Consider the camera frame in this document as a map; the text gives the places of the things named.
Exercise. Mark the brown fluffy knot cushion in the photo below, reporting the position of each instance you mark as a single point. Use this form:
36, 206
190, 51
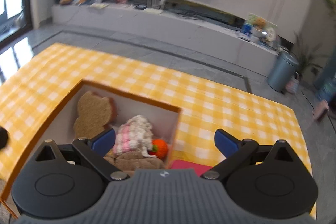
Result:
129, 162

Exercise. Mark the pink white crochet pouch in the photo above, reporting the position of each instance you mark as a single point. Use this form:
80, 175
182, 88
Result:
134, 136

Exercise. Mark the pink woven handbag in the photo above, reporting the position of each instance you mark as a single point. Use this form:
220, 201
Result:
292, 86

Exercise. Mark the teddy bear bouquet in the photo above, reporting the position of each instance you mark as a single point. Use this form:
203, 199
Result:
259, 30

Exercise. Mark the blue-grey pedal trash bin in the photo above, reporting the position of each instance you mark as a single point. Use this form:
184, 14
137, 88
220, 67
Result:
284, 68

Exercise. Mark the orange crochet fruit toy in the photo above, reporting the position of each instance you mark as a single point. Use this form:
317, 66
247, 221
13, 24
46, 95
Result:
160, 149

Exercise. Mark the yellow white checkered cloth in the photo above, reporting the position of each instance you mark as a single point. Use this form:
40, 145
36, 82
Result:
268, 180

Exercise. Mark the blue water jug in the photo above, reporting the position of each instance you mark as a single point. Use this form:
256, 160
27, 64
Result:
326, 87

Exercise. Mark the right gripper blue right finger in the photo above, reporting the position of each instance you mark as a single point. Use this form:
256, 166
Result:
226, 143

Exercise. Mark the green potted floor plant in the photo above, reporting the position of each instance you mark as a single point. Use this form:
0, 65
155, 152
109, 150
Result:
306, 55

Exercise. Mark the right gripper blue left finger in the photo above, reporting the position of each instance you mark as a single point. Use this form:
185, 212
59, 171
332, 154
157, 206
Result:
103, 142

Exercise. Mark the white marble tv console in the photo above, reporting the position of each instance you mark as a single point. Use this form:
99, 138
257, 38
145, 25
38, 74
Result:
192, 34

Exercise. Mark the pink box lid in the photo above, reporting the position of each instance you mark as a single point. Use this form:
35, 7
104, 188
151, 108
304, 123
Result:
198, 168

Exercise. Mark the orange cardboard storage box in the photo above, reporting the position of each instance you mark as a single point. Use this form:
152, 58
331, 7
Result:
59, 125

